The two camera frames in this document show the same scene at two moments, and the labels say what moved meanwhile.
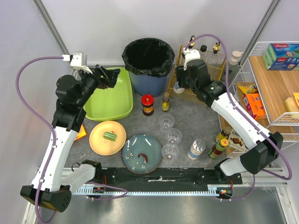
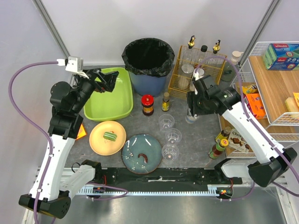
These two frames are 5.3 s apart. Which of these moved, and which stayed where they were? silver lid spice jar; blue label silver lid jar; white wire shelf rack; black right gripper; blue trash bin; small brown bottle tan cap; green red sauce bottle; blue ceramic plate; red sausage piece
Moved: silver lid spice jar; blue label silver lid jar; black right gripper
Stayed: blue ceramic plate; small brown bottle tan cap; blue trash bin; green red sauce bottle; red sausage piece; white wire shelf rack
